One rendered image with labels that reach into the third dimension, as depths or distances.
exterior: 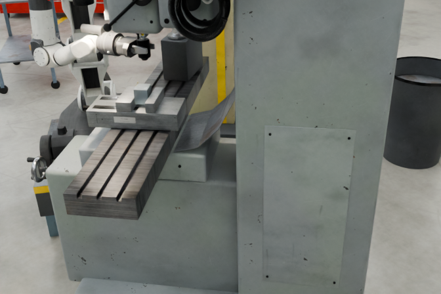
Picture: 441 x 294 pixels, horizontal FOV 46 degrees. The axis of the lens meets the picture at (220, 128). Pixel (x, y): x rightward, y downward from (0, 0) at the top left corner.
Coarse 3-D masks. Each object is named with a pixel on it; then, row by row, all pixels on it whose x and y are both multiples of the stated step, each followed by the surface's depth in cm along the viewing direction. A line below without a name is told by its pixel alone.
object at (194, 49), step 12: (168, 36) 227; (180, 36) 226; (168, 48) 227; (180, 48) 225; (192, 48) 232; (168, 60) 230; (180, 60) 228; (192, 60) 234; (168, 72) 232; (180, 72) 231; (192, 72) 236
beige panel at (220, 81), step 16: (224, 32) 363; (208, 48) 370; (224, 48) 368; (224, 64) 374; (208, 80) 382; (224, 80) 380; (208, 96) 388; (224, 96) 386; (192, 112) 397; (224, 128) 390
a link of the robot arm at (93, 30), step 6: (84, 24) 197; (90, 24) 196; (84, 30) 196; (90, 30) 195; (96, 30) 194; (102, 30) 194; (90, 36) 196; (96, 36) 196; (102, 36) 194; (96, 42) 195; (102, 42) 193; (96, 48) 197; (102, 48) 194
